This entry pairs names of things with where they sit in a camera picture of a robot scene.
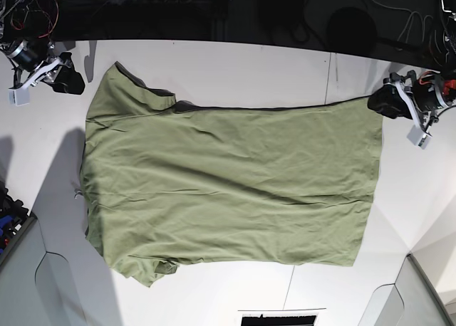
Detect left grey table partition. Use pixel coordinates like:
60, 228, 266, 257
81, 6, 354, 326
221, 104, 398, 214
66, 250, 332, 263
1, 218, 74, 325

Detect right grey table partition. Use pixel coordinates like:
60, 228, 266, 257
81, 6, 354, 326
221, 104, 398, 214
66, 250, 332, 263
358, 253, 455, 326

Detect black round stool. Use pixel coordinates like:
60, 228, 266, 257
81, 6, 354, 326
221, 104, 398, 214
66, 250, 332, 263
326, 7, 378, 56

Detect grey table partition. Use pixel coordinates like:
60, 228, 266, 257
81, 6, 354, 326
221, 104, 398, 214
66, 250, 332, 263
1, 218, 74, 325
358, 253, 455, 326

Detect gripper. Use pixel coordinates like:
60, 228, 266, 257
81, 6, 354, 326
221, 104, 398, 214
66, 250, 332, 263
368, 70, 455, 130
6, 38, 86, 95

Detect green t-shirt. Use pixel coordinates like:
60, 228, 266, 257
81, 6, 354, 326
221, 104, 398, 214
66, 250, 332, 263
81, 63, 383, 286

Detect blue and black clutter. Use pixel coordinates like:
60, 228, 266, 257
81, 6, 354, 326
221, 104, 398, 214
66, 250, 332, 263
0, 182, 30, 254

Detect table cable hatch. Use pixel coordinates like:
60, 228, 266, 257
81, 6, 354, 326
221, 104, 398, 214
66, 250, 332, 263
235, 308, 326, 326

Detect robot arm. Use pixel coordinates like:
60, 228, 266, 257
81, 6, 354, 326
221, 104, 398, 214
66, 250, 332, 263
1, 0, 85, 105
367, 0, 455, 133

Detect white cables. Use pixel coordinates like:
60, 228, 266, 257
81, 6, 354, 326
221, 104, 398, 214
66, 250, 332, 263
363, 0, 442, 51

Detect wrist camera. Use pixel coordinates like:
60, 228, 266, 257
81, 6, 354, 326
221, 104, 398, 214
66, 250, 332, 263
9, 88, 30, 107
407, 125, 432, 149

